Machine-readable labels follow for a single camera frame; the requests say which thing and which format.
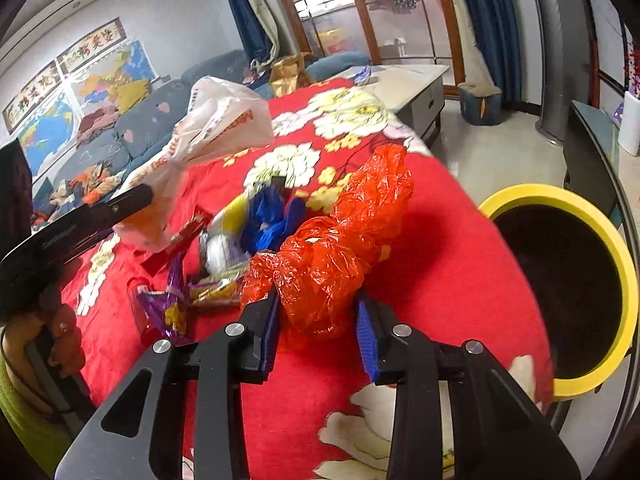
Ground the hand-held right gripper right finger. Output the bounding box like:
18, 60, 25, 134
354, 292, 583, 480

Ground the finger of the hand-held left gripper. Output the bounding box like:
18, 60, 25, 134
81, 183, 154, 233

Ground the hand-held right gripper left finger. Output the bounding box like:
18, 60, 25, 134
54, 290, 281, 480

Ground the red plastic bag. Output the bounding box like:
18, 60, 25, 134
240, 144, 415, 339

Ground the white yellow snack packet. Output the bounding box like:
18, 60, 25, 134
199, 195, 261, 281

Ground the purple foil wrapper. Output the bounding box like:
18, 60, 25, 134
136, 255, 192, 344

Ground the white plastic bag orange print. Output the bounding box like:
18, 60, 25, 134
112, 76, 275, 253

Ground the yellow rimmed black bin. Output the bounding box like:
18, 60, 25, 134
477, 185, 640, 401

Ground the person's left forearm green sleeve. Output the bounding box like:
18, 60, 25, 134
0, 320, 73, 479

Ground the person's left hand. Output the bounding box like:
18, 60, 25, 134
37, 284, 87, 377

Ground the pile of colourful clothes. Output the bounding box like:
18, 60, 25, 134
30, 160, 131, 231

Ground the yellow purple snack wrapper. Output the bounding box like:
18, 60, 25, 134
187, 267, 248, 308

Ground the dark red candy bar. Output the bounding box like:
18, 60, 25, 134
140, 210, 213, 273

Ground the blue fabric sofa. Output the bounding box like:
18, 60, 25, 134
30, 49, 371, 226

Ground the dark red cloth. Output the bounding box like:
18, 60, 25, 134
77, 105, 123, 143

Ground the world map poster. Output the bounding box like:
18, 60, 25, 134
15, 87, 81, 181

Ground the small red plastic bottle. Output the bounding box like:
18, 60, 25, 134
127, 277, 161, 347

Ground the blue plastic bag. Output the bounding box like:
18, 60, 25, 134
242, 185, 307, 253

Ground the yellow cushion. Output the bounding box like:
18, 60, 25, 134
107, 80, 153, 111

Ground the red floral blanket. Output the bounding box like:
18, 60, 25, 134
60, 77, 556, 480

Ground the country map poster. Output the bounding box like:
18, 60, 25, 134
70, 40, 156, 111

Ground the framed calligraphy picture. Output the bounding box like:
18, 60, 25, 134
2, 60, 63, 133
56, 17, 126, 76

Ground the brown paper bag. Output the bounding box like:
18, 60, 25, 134
270, 52, 313, 96

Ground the blue curtain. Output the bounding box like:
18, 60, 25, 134
452, 0, 526, 106
216, 0, 273, 68

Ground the grey coffee table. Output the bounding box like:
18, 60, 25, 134
350, 62, 451, 143

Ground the blue round stool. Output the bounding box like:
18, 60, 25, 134
457, 81, 502, 126

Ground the yellow cardboard box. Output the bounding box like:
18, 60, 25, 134
317, 30, 351, 58

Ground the dark glass cabinet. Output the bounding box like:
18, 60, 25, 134
562, 100, 640, 241

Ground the wooden framed glass door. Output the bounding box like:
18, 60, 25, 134
265, 0, 463, 98

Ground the white box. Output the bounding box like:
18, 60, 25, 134
617, 90, 640, 156

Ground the grey tower air conditioner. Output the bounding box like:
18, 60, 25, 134
525, 0, 583, 143

